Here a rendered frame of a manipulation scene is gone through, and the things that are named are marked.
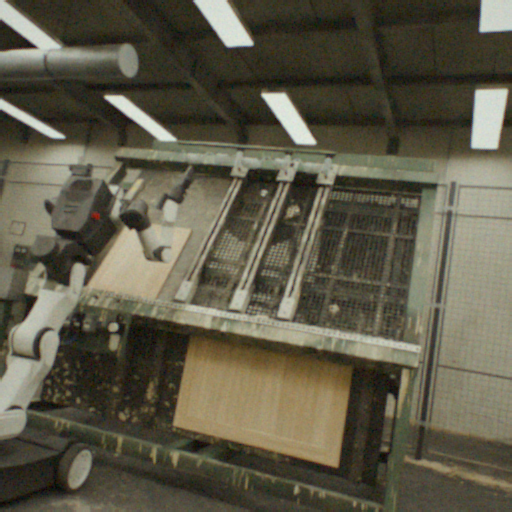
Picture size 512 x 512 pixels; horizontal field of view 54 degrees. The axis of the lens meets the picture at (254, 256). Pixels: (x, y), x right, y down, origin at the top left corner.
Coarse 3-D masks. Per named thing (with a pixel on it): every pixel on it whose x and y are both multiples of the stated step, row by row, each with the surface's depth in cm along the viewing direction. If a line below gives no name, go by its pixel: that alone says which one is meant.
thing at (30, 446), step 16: (32, 432) 234; (64, 432) 226; (0, 448) 210; (16, 448) 213; (32, 448) 217; (48, 448) 221; (64, 448) 221; (0, 464) 191; (16, 464) 194; (32, 464) 202; (48, 464) 211; (0, 480) 189; (16, 480) 194; (32, 480) 203; (48, 480) 213; (0, 496) 189; (16, 496) 195
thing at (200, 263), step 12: (240, 156) 319; (240, 168) 328; (240, 180) 326; (228, 192) 319; (240, 192) 325; (228, 204) 311; (216, 216) 305; (228, 216) 310; (216, 228) 299; (204, 240) 293; (216, 240) 296; (204, 252) 286; (192, 264) 281; (204, 264) 284; (192, 276) 275; (180, 288) 270; (192, 288) 272; (180, 300) 265
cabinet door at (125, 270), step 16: (128, 240) 309; (176, 240) 304; (112, 256) 301; (128, 256) 300; (176, 256) 294; (96, 272) 294; (112, 272) 293; (128, 272) 291; (144, 272) 289; (160, 272) 287; (96, 288) 286; (112, 288) 284; (128, 288) 282; (144, 288) 281; (160, 288) 279
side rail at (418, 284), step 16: (432, 192) 298; (432, 208) 289; (432, 224) 280; (416, 240) 274; (416, 256) 266; (416, 272) 259; (416, 288) 252; (416, 304) 246; (416, 320) 240; (416, 336) 234
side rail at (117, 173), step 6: (120, 162) 361; (114, 168) 357; (120, 168) 359; (108, 174) 353; (114, 174) 353; (120, 174) 360; (126, 174) 368; (108, 180) 348; (114, 180) 354; (120, 180) 361; (36, 270) 297; (42, 270) 297; (30, 276) 295; (36, 276) 294; (42, 276) 297
